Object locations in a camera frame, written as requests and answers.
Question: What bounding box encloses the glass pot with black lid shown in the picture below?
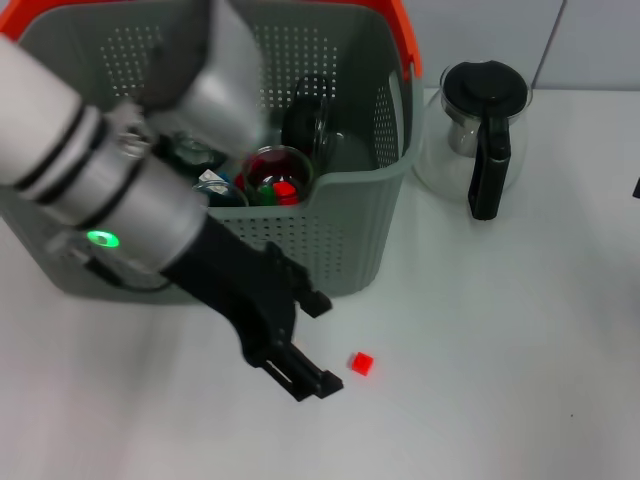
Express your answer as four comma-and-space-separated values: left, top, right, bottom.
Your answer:
412, 59, 534, 221

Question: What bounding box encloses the small red brick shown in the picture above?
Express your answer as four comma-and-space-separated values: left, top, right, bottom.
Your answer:
349, 351, 376, 376

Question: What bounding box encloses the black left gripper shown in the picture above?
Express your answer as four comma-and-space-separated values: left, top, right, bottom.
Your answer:
162, 217, 345, 404

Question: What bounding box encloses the left arm cable with plug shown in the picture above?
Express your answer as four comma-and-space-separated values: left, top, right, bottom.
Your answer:
47, 232, 171, 294

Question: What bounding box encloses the orange bin handle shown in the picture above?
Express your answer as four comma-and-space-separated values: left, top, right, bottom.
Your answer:
0, 0, 425, 81

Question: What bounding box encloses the left wrist camera housing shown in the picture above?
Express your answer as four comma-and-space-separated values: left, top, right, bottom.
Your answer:
139, 0, 269, 151

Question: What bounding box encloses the red sloped brick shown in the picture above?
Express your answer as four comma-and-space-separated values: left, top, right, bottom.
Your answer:
273, 181, 299, 205

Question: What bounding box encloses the grey perforated storage bin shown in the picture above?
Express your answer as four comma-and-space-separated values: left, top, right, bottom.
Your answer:
0, 2, 420, 306

